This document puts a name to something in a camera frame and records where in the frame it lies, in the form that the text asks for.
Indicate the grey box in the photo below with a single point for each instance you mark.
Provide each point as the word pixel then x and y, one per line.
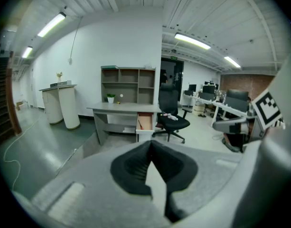
pixel 61 83

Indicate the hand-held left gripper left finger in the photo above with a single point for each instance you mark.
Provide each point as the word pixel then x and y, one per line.
pixel 128 172

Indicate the grey desk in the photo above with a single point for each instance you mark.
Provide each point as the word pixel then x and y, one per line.
pixel 116 108

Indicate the cardboard box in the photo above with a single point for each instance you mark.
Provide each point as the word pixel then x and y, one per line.
pixel 20 106

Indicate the vase with dried flowers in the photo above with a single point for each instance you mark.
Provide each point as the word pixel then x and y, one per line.
pixel 59 76

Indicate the long white office table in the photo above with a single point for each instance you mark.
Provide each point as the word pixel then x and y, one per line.
pixel 207 102

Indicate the white wall socket box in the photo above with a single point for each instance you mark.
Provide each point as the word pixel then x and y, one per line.
pixel 70 61

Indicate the white wooden drawer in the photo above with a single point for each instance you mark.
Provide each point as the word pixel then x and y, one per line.
pixel 145 134

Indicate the white bar counter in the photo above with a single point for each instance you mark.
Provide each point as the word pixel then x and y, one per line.
pixel 67 108

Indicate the grey desk shelf hutch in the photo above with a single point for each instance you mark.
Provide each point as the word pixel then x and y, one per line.
pixel 128 85

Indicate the green plant in white pot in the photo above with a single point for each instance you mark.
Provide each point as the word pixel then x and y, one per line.
pixel 110 98

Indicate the large black computer monitor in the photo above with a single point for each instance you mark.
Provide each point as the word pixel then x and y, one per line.
pixel 236 100

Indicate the dark wooden staircase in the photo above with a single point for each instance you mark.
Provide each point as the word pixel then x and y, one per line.
pixel 2 98

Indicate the round wicker bin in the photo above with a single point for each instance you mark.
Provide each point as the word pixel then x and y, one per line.
pixel 198 109

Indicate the green exit sign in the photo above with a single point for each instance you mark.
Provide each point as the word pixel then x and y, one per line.
pixel 174 57

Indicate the pink white toy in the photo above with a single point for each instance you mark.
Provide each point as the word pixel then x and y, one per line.
pixel 171 116

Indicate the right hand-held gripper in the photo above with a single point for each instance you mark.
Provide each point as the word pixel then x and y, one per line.
pixel 268 110

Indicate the long ceiling light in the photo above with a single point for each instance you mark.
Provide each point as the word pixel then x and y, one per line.
pixel 51 24
pixel 192 40
pixel 27 52
pixel 232 61

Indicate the black office chair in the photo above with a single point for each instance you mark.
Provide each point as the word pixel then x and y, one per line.
pixel 170 103

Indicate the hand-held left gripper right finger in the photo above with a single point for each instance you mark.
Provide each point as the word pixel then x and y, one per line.
pixel 176 172

